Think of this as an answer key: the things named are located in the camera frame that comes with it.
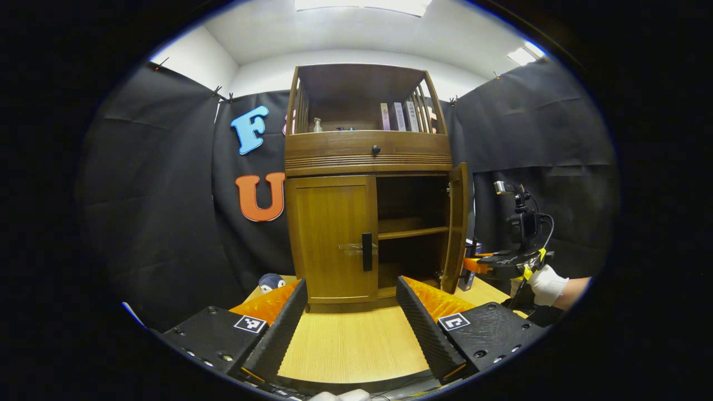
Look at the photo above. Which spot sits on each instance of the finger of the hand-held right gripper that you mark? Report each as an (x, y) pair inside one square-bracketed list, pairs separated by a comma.
[(476, 265), (487, 254)]

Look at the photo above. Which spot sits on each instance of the clear pump bottle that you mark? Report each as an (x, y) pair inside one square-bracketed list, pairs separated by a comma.
[(317, 127)]

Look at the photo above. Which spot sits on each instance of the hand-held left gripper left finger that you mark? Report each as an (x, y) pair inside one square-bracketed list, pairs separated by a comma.
[(281, 334)]

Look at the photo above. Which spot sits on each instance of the black backdrop cloth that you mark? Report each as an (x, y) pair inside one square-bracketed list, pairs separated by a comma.
[(167, 195)]

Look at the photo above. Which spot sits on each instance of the large ceiling light panel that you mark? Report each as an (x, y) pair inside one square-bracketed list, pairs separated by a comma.
[(362, 5)]

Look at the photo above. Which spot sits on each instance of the pale lilac upright book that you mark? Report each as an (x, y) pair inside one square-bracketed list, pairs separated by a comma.
[(399, 117)]

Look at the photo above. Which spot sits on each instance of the ribbed wooden cabinet drawer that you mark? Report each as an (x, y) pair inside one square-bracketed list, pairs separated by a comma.
[(328, 146)]

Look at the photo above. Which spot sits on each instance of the small ceiling light panel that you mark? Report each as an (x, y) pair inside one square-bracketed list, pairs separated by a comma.
[(525, 54)]

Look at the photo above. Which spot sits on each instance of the pale pink upright book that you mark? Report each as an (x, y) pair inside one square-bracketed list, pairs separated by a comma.
[(385, 117)]

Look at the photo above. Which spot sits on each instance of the blue plush toy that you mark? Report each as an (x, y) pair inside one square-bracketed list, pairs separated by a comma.
[(272, 283)]

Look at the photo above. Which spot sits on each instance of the wooden shoe cabinet door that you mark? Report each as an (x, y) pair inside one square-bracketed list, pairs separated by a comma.
[(328, 234), (457, 223)]

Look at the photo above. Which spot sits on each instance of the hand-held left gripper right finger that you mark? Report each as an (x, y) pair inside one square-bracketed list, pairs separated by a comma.
[(423, 331)]

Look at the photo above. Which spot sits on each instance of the wooden cabinet inner shelf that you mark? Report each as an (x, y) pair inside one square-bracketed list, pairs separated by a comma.
[(412, 233)]

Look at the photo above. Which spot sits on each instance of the wooden double-door shoe cabinet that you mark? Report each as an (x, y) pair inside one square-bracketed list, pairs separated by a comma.
[(356, 83)]

